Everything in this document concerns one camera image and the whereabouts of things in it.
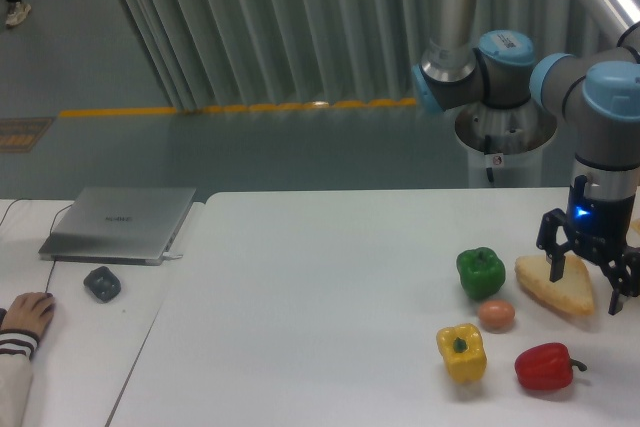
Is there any white usb dongle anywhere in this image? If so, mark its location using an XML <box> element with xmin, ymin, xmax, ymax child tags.
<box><xmin>162</xmin><ymin>252</ymin><xmax>183</xmax><ymax>261</ymax></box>

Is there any triangular toast slice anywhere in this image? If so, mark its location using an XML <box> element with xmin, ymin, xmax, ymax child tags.
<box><xmin>514</xmin><ymin>255</ymin><xmax>595</xmax><ymax>316</ymax></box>

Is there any yellow bell pepper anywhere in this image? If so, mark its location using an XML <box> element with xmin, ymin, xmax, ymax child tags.
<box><xmin>436</xmin><ymin>323</ymin><xmax>487</xmax><ymax>384</ymax></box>

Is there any pale pleated curtain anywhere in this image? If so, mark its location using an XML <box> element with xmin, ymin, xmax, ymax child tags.
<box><xmin>124</xmin><ymin>0</ymin><xmax>639</xmax><ymax>112</ymax></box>

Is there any green bell pepper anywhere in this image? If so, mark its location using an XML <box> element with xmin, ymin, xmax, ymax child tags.
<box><xmin>456</xmin><ymin>247</ymin><xmax>506</xmax><ymax>301</ymax></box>

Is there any brown egg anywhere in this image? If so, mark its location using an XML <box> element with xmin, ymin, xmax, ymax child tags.
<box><xmin>477</xmin><ymin>300</ymin><xmax>515</xmax><ymax>331</ymax></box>

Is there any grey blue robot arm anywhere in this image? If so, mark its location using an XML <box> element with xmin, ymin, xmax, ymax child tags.
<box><xmin>412</xmin><ymin>0</ymin><xmax>639</xmax><ymax>313</ymax></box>

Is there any red bell pepper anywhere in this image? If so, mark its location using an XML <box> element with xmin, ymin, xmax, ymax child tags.
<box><xmin>514</xmin><ymin>342</ymin><xmax>588</xmax><ymax>391</ymax></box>

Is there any striped sleeve forearm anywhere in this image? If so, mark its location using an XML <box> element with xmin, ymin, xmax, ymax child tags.
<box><xmin>1</xmin><ymin>327</ymin><xmax>40</xmax><ymax>426</ymax></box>

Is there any silver laptop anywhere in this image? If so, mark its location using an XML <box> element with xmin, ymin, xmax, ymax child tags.
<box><xmin>39</xmin><ymin>187</ymin><xmax>196</xmax><ymax>266</ymax></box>

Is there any black laptop cable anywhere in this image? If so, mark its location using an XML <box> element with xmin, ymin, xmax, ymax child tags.
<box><xmin>0</xmin><ymin>198</ymin><xmax>76</xmax><ymax>296</ymax></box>

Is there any person's hand on mouse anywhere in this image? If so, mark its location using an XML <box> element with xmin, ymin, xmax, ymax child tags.
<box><xmin>1</xmin><ymin>292</ymin><xmax>53</xmax><ymax>341</ymax></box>

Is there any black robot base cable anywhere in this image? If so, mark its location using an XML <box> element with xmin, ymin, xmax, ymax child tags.
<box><xmin>482</xmin><ymin>134</ymin><xmax>496</xmax><ymax>186</ymax></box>

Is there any dark grey small device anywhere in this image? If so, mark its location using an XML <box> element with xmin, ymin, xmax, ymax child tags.
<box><xmin>83</xmin><ymin>266</ymin><xmax>122</xmax><ymax>303</ymax></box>

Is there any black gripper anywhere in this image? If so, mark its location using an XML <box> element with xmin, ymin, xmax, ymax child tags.
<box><xmin>536</xmin><ymin>174</ymin><xmax>639</xmax><ymax>315</ymax></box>

